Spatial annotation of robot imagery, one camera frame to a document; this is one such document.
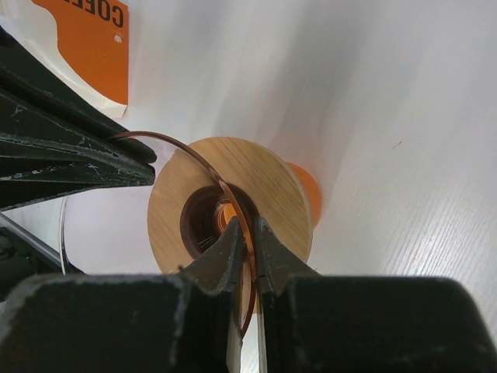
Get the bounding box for orange glass coffee carafe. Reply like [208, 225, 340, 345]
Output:
[287, 162, 322, 228]

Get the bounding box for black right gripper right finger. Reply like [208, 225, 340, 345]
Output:
[252, 218, 496, 372]

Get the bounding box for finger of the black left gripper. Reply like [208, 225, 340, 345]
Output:
[89, 134, 157, 187]

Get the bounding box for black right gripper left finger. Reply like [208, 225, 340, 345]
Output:
[1, 218, 244, 372]

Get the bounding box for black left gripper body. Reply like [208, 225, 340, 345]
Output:
[1, 31, 116, 211]

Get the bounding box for clear pink glass dripper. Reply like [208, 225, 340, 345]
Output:
[60, 131, 255, 332]

